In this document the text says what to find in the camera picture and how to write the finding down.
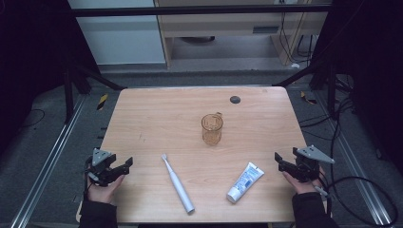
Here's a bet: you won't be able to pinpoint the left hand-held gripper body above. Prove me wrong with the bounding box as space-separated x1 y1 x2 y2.
85 147 121 188

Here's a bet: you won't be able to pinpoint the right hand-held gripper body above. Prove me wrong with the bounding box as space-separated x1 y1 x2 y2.
286 144 336 183

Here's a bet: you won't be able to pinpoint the white blue toothpaste tube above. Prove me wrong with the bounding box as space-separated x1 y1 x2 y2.
225 161 265 204

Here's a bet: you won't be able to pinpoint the white electric toothbrush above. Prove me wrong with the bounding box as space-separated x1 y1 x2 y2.
161 153 196 216

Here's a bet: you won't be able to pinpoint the amber glass cup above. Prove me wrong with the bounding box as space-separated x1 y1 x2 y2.
201 111 224 147

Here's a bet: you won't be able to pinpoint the person's right hand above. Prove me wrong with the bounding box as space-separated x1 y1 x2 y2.
281 165 327 195

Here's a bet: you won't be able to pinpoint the person's left hand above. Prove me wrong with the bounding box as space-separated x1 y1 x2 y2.
86 175 126 204

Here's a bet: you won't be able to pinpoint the yellow black tape strip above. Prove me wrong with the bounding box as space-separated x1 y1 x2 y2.
96 93 109 111
299 90 318 105

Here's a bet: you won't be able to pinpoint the black metal stand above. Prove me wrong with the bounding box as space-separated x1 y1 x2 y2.
272 59 337 121
62 59 127 125

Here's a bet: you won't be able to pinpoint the dark curtain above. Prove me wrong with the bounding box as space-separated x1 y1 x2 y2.
311 0 403 177
0 0 100 155

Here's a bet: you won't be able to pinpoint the white cabinet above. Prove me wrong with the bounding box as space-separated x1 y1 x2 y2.
67 0 166 67

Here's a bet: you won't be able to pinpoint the light wooden desk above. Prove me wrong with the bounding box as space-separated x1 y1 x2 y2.
153 0 333 68

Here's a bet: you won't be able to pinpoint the black horizontal bar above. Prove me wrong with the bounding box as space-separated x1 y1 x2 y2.
70 4 333 18

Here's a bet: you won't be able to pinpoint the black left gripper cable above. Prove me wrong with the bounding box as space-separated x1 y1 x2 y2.
83 157 93 201

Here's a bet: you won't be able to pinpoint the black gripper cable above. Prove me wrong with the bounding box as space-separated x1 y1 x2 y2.
326 176 399 228
83 157 93 201

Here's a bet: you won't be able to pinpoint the grey cable plug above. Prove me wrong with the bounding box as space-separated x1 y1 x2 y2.
314 185 330 198

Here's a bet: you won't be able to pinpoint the aluminium floor rail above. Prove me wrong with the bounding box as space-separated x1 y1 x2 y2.
10 94 87 228
313 90 394 227

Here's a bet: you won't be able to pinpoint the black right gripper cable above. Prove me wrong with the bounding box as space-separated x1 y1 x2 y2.
326 176 399 228

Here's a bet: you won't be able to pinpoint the black floor cables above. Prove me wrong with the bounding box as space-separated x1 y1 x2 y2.
298 73 355 191

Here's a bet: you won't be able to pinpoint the thin black floor cable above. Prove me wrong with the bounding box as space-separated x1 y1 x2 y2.
18 108 46 130

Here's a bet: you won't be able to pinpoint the black cables under desk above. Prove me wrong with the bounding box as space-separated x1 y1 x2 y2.
278 11 319 65

